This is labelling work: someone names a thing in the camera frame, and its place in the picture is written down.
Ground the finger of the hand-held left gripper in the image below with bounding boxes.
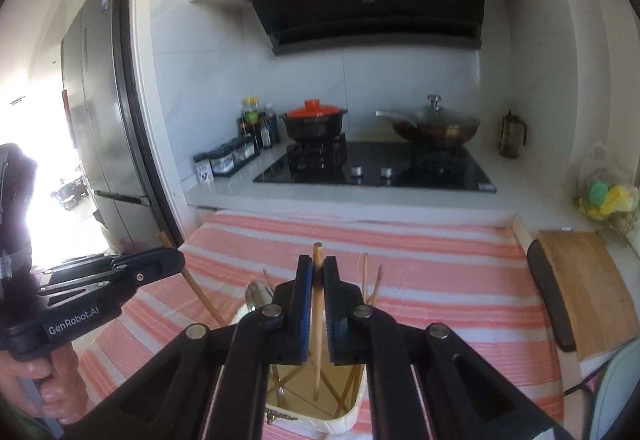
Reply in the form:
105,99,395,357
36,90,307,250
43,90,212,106
32,247,186,309

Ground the person's left hand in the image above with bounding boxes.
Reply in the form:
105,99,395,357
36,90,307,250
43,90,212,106
0,345,94,421

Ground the black cable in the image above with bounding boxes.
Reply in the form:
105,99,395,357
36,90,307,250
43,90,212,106
564,359,622,397

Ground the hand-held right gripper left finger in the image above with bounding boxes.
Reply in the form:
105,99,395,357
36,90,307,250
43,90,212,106
70,254,317,440

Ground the wooden cutting board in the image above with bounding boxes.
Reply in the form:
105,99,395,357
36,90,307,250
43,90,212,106
537,230,640,362

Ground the black door frame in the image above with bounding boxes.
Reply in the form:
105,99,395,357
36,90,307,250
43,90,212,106
111,0,187,248

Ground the black range hood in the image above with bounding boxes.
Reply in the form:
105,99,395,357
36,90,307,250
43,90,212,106
230,0,501,56

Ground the spice jar rack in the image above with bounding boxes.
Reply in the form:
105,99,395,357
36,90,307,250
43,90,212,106
209,136,262,177

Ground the plastic bag with sponges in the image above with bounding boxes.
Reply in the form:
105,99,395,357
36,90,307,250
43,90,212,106
575,143,640,247

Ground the small dark sauce bottle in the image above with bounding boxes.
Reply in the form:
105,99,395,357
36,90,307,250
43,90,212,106
264,105,280,148

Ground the small patterned box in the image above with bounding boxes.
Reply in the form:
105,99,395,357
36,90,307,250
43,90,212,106
193,153,215,184

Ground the dark wok glass lid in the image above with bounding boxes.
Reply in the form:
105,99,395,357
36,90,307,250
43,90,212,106
374,94,482,146

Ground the grey refrigerator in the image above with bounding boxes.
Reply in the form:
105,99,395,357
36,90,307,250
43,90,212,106
60,0,166,251

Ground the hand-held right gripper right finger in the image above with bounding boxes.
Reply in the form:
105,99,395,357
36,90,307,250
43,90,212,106
322,256,576,440

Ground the pink white striped tablecloth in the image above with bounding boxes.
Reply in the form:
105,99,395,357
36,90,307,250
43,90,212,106
75,210,566,440

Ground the black clay pot red lid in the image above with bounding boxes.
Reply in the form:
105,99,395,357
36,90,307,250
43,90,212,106
280,99,350,144

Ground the glass french press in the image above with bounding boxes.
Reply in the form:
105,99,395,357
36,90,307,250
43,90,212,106
500,109,527,159

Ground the cream utensil holder gold ornament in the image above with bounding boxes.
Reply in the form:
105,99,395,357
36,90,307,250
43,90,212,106
231,303,370,435

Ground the teal chair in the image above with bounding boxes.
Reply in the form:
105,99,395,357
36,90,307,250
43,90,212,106
587,334,640,440

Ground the black flat board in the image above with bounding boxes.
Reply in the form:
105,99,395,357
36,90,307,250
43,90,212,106
527,239,579,354

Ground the black glass gas stove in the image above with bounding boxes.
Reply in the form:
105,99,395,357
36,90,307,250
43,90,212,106
252,140,498,195

